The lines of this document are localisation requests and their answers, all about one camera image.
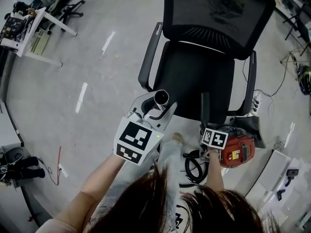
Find gray cabinet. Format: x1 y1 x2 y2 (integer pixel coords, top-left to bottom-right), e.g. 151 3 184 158
0 98 25 154

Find yellow wire frame stand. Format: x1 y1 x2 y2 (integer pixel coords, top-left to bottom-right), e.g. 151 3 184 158
279 47 307 70

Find small white power strip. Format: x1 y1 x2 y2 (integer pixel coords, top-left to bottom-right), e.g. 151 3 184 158
57 163 70 180

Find long white power strip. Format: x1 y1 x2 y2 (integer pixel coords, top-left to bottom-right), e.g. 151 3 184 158
250 92 262 114

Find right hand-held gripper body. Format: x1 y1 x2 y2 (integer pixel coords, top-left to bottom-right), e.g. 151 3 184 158
199 127 229 160

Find green boxes under desk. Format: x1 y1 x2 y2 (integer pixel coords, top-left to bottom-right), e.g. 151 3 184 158
30 30 53 56

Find black fabric bundle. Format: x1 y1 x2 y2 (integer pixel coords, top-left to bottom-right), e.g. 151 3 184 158
0 156 46 187

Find person's left forearm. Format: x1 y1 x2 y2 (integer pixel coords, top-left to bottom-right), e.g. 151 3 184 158
79 151 127 205

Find white desk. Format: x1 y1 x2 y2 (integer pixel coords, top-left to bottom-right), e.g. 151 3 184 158
0 7 79 68

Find person's right forearm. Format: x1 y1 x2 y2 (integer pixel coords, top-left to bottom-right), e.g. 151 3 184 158
205 148 225 193

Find white cable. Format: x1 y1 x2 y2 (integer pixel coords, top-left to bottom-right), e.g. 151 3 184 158
267 97 285 117

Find gray cable bundle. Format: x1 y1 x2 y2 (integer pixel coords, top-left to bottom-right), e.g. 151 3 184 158
274 135 288 150

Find person's light jeans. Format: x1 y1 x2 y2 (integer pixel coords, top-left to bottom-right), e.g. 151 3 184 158
154 139 187 230

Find white curved table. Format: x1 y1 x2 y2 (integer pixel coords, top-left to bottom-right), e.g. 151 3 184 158
244 149 311 229

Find person's beige shoe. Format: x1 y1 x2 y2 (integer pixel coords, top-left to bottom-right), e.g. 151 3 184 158
171 132 185 145

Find red wire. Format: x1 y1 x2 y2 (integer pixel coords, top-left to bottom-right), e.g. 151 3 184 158
47 145 63 187

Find black folding chair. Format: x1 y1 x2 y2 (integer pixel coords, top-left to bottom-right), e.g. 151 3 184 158
282 2 311 42

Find black mesh office chair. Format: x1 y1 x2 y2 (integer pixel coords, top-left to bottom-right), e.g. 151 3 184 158
138 0 277 124

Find black green helmet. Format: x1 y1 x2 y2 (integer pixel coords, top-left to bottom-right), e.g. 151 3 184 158
297 65 311 96

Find red vacuum cleaner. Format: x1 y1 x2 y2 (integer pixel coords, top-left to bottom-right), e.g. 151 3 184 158
216 126 256 169

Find person's light shirt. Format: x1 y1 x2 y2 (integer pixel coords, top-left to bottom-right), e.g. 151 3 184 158
36 176 137 233

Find dark gray bag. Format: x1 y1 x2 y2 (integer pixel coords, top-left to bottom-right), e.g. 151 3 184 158
230 115 267 150

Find sticker-covered black monitor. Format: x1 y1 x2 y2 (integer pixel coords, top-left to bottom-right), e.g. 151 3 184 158
0 15 28 38

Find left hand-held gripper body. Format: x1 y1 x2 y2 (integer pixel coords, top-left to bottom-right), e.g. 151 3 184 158
112 107 169 166

